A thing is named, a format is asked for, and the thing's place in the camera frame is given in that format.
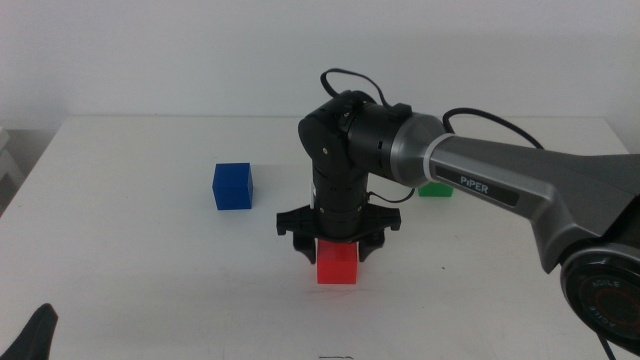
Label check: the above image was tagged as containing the red cube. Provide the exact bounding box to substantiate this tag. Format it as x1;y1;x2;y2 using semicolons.
316;238;360;285

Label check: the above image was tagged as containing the green cube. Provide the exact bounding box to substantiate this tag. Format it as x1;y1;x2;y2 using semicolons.
417;181;455;198

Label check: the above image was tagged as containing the blue cube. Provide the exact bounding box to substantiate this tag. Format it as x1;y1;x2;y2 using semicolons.
211;162;254;211

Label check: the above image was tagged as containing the thin black cable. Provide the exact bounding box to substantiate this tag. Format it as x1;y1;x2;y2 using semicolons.
367;189;417;205

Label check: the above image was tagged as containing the thick black cable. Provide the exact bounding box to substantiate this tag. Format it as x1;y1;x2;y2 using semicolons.
319;68;545;151

